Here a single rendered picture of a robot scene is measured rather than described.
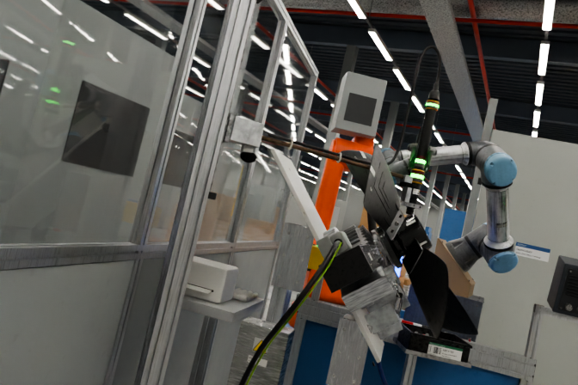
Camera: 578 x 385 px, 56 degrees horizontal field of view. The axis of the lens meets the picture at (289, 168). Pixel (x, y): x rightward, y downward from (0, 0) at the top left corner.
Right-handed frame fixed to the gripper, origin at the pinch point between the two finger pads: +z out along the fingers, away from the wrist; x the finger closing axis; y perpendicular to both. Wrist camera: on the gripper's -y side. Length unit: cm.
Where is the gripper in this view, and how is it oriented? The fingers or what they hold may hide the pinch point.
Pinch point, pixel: (423, 145)
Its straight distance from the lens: 185.3
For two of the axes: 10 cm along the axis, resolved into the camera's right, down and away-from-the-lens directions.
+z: -2.1, -1.2, -9.7
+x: -9.5, -2.0, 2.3
